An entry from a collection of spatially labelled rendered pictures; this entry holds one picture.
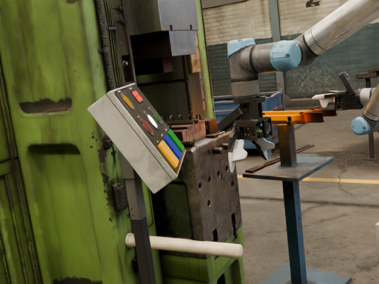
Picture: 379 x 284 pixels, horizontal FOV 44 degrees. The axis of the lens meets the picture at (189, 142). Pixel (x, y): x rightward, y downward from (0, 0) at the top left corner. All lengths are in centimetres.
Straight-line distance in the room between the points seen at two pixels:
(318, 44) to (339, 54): 812
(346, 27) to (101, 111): 65
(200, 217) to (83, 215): 45
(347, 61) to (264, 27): 179
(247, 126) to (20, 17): 103
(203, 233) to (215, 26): 876
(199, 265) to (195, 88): 83
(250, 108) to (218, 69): 916
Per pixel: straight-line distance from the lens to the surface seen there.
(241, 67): 124
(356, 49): 931
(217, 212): 196
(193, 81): 221
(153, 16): 177
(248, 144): 561
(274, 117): 221
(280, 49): 119
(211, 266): 195
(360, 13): 123
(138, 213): 141
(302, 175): 219
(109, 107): 120
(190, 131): 188
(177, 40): 184
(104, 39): 167
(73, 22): 166
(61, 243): 201
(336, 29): 126
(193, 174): 179
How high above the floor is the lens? 126
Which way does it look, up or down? 10 degrees down
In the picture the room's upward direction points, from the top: 7 degrees counter-clockwise
